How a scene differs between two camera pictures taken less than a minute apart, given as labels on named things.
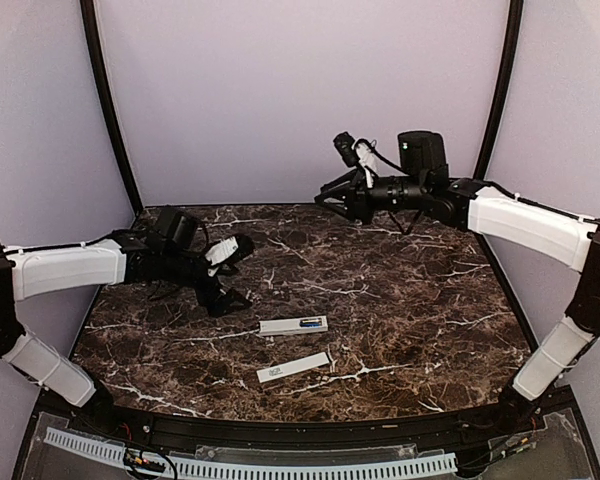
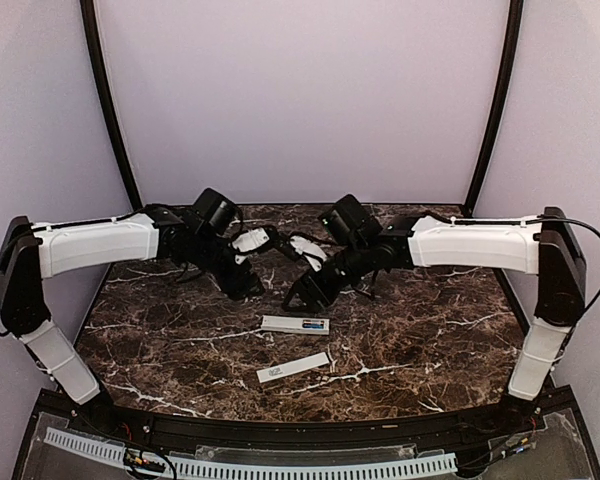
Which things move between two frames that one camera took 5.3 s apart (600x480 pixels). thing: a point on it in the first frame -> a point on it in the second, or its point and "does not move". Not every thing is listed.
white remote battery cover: [291, 367] does not move
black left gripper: [218, 305] -> [235, 285]
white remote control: [292, 325] does not move
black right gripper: [357, 203] -> [302, 288]
